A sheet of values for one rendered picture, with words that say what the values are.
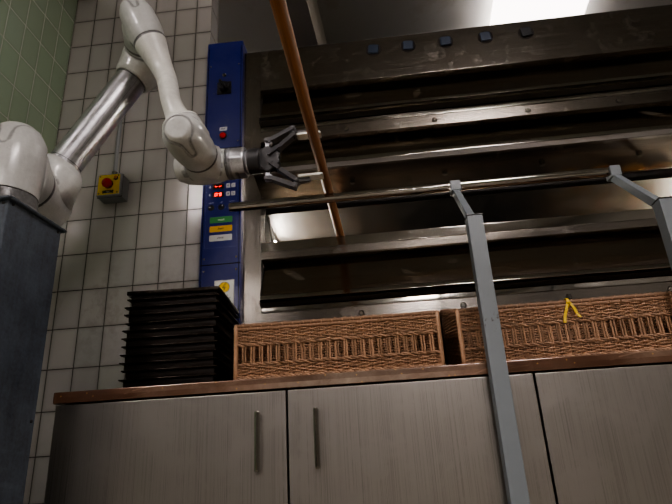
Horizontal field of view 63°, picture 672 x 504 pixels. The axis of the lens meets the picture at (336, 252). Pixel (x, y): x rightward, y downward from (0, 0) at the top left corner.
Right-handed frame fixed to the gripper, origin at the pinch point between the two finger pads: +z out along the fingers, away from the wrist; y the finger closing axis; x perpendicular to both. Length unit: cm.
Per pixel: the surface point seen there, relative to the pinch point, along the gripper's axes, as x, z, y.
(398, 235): -58, 22, 3
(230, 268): -54, -41, 12
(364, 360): -8, 9, 58
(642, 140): -45, 112, -20
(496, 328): 2, 41, 54
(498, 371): 2, 40, 64
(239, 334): -7, -24, 48
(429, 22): -164, 62, -195
